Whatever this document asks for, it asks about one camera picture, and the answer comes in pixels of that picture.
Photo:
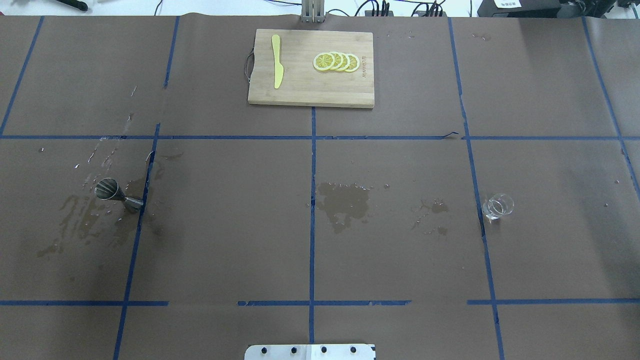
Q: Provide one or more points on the clear glass cup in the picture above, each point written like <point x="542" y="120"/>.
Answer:
<point x="498" y="206"/>

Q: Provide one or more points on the steel double jigger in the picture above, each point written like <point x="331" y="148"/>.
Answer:
<point x="108" y="189"/>

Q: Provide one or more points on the bamboo cutting board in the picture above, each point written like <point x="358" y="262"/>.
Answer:
<point x="302" y="84"/>

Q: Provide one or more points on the yellow plastic knife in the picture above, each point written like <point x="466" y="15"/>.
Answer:
<point x="275" y="41"/>

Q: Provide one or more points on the brown table cover paper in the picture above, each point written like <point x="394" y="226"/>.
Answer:
<point x="268" y="224"/>

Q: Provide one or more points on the aluminium frame post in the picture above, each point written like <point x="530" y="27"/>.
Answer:
<point x="313" y="11"/>

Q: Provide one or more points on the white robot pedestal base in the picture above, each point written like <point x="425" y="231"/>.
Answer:
<point x="331" y="351"/>

